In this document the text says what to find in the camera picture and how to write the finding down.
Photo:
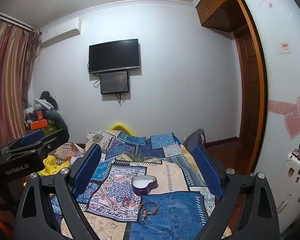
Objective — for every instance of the wooden wardrobe frame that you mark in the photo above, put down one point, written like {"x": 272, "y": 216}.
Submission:
{"x": 233, "y": 16}

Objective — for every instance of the pile of clothes and boxes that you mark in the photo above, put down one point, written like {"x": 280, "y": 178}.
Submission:
{"x": 45, "y": 107}

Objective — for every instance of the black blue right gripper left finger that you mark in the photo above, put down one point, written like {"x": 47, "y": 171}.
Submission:
{"x": 35, "y": 217}

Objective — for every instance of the white sliding wardrobe door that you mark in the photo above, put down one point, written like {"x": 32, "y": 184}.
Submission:
{"x": 278, "y": 26}

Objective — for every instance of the white air conditioner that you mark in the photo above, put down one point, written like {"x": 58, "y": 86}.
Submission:
{"x": 61, "y": 32}

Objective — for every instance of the small beaded jewelry piece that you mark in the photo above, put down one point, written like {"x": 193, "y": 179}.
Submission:
{"x": 128, "y": 202}

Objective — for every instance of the blue patchwork bedspread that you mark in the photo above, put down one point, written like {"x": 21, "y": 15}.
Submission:
{"x": 180, "y": 206}

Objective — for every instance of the striped red curtain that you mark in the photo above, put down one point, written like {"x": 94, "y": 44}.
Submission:
{"x": 18, "y": 50}

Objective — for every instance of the purple heart-shaped tin box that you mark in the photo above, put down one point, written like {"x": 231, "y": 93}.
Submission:
{"x": 142, "y": 185}

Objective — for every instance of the small black wall monitor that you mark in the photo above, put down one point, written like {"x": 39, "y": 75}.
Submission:
{"x": 114, "y": 82}

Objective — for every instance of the black wall television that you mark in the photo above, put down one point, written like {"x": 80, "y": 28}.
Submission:
{"x": 114, "y": 55}

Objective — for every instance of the silver ring keychain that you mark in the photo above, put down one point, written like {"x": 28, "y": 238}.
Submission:
{"x": 145, "y": 215}

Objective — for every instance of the dark purple pillow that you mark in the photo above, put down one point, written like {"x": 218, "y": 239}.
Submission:
{"x": 197, "y": 137}

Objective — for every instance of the yellow cloth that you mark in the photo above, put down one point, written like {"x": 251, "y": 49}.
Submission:
{"x": 51, "y": 166}

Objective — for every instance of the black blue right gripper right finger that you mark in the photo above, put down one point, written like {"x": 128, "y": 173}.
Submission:
{"x": 247, "y": 197}

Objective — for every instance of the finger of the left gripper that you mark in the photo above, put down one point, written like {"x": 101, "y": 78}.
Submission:
{"x": 46, "y": 145}
{"x": 26, "y": 140}

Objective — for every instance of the white cabinet with stickers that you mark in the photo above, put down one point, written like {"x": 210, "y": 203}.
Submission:
{"x": 286, "y": 192}

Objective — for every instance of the orange box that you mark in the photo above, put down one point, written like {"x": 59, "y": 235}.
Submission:
{"x": 38, "y": 124}

